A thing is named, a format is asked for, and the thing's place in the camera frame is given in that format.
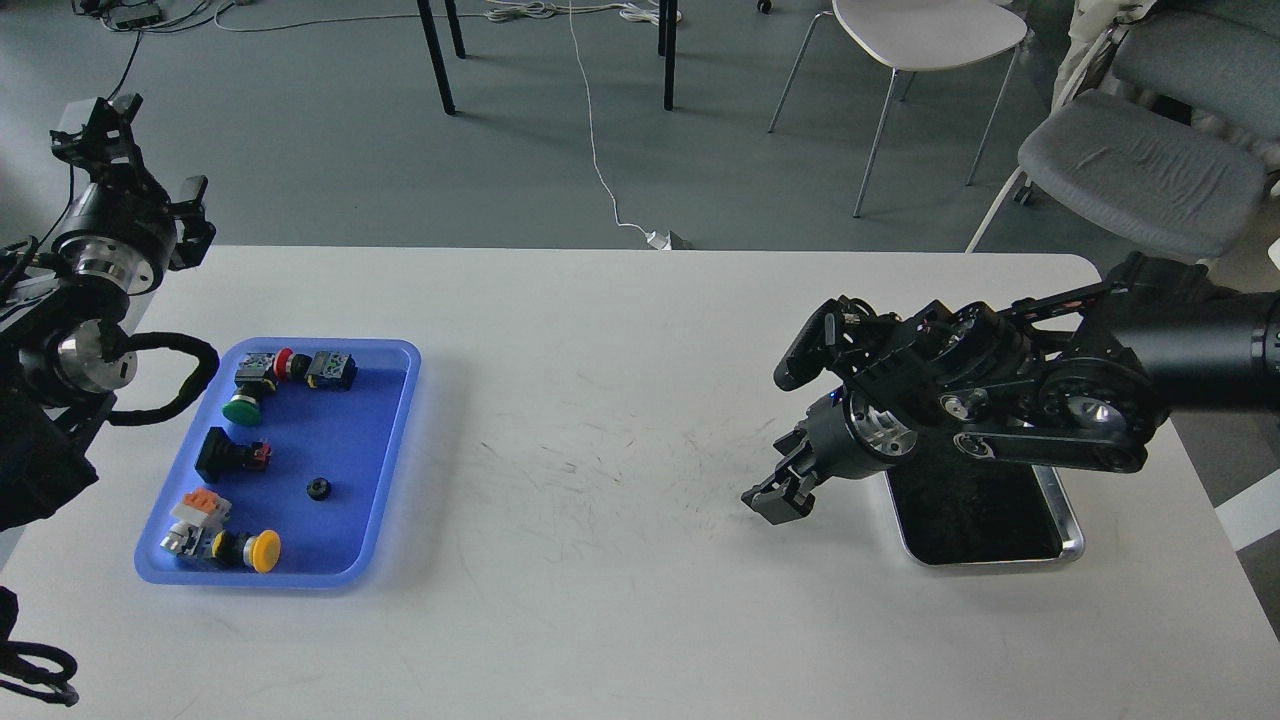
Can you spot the black table leg right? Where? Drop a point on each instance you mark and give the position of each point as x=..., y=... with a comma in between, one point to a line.
x=668, y=26

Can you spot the black table leg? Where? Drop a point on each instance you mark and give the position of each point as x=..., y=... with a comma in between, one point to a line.
x=432, y=38
x=668, y=26

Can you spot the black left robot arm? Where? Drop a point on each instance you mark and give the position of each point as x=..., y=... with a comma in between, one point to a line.
x=66, y=351

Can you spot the black yellow contact block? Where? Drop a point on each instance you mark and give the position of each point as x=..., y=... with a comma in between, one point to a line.
x=331, y=370

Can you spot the blue plastic tray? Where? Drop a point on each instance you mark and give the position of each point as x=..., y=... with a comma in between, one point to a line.
x=351, y=438

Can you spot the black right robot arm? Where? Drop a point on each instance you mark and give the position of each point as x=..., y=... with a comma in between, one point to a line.
x=1081, y=379

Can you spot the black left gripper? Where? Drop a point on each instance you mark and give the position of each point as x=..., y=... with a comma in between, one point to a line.
x=109, y=232

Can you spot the white chair metal legs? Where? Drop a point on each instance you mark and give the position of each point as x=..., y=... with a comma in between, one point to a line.
x=913, y=37

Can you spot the red push button switch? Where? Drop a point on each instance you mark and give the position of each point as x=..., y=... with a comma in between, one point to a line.
x=273, y=368

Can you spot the green push button switch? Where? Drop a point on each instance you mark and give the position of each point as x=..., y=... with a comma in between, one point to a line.
x=244, y=407

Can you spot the black table leg left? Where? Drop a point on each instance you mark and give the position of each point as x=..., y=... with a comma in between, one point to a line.
x=432, y=38

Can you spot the orange white contact block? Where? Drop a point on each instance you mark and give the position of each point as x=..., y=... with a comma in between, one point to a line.
x=198, y=517

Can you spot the black push button switch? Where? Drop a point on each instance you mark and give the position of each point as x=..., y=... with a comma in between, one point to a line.
x=219, y=455

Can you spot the small black gear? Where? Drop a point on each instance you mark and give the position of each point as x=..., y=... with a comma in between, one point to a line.
x=319, y=489

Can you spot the yellow push button switch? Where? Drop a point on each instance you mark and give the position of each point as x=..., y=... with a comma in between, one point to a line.
x=257, y=552

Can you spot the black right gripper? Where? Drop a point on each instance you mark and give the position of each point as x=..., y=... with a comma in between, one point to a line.
x=842, y=435

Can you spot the grey upholstered chair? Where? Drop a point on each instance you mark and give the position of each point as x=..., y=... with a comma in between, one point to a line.
x=1164, y=129

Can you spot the silver metal tray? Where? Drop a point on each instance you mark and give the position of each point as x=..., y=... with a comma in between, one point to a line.
x=985, y=517

